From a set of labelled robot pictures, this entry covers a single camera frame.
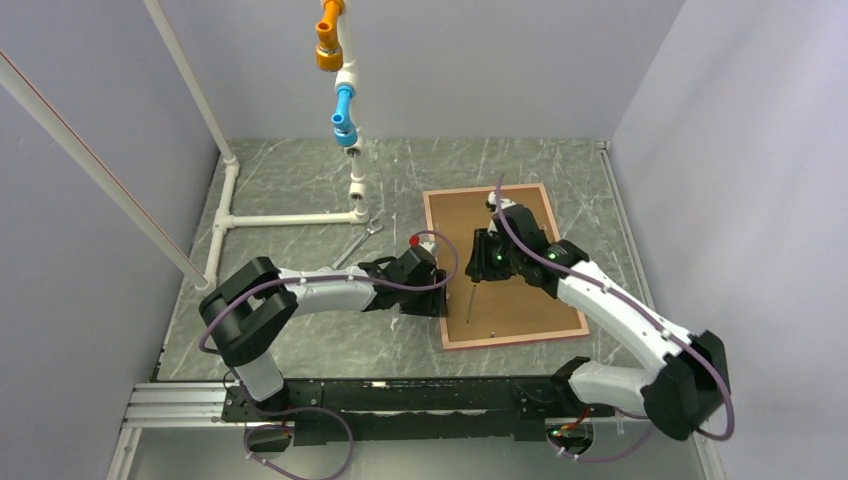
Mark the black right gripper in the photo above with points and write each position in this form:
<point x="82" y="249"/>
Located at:
<point x="479" y="266"/>

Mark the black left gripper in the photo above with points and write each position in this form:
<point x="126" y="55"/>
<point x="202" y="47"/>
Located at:
<point x="434" y="303"/>

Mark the yellow black screwdriver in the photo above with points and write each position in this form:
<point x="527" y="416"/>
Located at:
<point x="471" y="302"/>

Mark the pink wooden photo frame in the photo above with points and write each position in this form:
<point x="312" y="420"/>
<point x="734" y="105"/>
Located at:
<point x="506" y="312"/>

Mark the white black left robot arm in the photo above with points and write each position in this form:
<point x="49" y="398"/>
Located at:
<point x="246" y="313"/>

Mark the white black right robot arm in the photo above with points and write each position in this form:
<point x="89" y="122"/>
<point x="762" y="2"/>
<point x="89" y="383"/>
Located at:
<point x="681" y="384"/>

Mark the silver combination wrench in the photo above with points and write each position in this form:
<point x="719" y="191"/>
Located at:
<point x="372" y="227"/>

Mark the blue pipe fitting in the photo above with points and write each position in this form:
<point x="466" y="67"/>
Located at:
<point x="344" y="128"/>

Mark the white PVC pipe stand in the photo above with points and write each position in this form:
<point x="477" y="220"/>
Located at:
<point x="250" y="70"/>

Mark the orange pipe fitting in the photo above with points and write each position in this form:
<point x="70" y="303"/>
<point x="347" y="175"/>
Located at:
<point x="328" y="52"/>

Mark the white diagonal pole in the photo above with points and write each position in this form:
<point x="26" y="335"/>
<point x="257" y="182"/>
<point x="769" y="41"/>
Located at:
<point x="42" y="111"/>

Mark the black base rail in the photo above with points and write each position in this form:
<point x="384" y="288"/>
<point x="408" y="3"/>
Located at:
<point x="522" y="408"/>

